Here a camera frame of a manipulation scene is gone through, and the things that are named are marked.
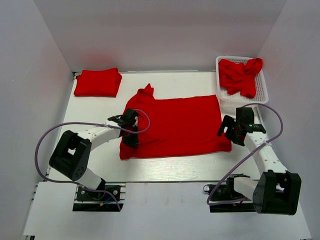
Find white plastic basket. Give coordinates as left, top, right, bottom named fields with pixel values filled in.
left=215, top=55, right=269, bottom=108

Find red t-shirt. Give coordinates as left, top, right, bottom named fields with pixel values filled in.
left=119, top=84, right=232, bottom=160
left=73, top=68, right=122, bottom=98

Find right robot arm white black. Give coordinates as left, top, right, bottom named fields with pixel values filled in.
left=210, top=104, right=302, bottom=216

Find crumpled red t-shirts in basket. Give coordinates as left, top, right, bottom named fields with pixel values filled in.
left=218, top=58, right=263, bottom=99

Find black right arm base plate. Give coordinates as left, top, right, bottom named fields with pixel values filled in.
left=209, top=183, right=255, bottom=213

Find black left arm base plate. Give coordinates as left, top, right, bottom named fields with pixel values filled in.
left=72, top=183, right=126, bottom=212

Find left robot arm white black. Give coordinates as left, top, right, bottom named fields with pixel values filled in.
left=49, top=108, right=140, bottom=200

